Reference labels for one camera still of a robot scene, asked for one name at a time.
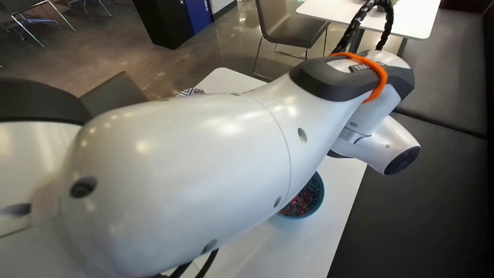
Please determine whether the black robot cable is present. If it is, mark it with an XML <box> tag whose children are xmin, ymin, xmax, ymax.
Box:
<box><xmin>330</xmin><ymin>0</ymin><xmax>395</xmax><ymax>55</ymax></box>

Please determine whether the black bench seat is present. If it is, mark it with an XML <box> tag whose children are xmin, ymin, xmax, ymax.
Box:
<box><xmin>327</xmin><ymin>2</ymin><xmax>494</xmax><ymax>278</ymax></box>

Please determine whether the patterned paper plate far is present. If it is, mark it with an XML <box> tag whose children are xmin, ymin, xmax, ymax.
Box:
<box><xmin>177</xmin><ymin>87</ymin><xmax>205</xmax><ymax>97</ymax></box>

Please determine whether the grey metal chair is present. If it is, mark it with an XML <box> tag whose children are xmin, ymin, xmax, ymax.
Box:
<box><xmin>254</xmin><ymin>0</ymin><xmax>330</xmax><ymax>50</ymax></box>

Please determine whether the blue bowl of candies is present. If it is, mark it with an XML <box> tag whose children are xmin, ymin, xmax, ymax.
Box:
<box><xmin>279</xmin><ymin>171</ymin><xmax>324</xmax><ymax>219</ymax></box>

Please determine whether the dark blue cabinet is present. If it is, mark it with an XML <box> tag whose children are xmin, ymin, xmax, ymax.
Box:
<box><xmin>131</xmin><ymin>0</ymin><xmax>237</xmax><ymax>49</ymax></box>

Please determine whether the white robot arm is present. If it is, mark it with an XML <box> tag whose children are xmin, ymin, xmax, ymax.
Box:
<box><xmin>0</xmin><ymin>49</ymin><xmax>419</xmax><ymax>278</ymax></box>

